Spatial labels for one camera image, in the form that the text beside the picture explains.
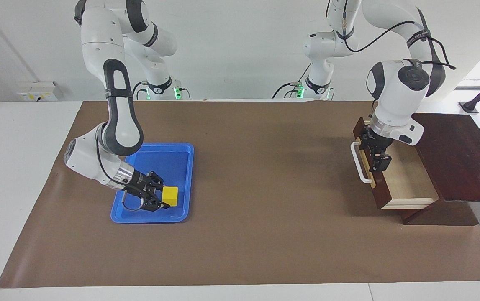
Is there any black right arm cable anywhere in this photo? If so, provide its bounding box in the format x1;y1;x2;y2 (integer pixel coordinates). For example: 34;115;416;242
96;138;145;211

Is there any brown table mat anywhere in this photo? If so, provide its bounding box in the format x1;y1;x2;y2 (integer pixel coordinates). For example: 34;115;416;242
0;99;480;289

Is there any black right base cable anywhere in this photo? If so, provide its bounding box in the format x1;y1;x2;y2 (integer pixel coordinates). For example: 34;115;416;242
131;82;148;101

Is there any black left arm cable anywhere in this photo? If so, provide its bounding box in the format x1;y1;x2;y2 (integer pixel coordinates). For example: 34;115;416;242
328;0;457;70

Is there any black base cable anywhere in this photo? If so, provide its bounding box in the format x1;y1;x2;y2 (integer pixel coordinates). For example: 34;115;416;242
272;63;312;99
131;82;148;101

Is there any blue plastic tray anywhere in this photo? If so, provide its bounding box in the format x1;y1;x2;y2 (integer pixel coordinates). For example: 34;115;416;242
110;143;195;224

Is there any wooden drawer with white handle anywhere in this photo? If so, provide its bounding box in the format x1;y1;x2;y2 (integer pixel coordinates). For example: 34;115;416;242
351;117;440;209

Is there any white wall socket box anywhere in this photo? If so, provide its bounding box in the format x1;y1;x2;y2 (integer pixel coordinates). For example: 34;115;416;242
17;81;59;102

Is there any dark wooden drawer cabinet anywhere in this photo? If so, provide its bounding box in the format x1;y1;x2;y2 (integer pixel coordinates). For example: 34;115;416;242
401;112;480;226

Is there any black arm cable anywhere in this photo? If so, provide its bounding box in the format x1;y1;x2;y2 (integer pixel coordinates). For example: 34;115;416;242
96;138;145;211
328;0;457;70

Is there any black left base cable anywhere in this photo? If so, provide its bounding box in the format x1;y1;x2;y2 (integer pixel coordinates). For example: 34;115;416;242
272;63;312;99

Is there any yellow cube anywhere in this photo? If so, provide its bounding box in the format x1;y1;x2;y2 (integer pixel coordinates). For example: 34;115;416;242
162;186;179;207

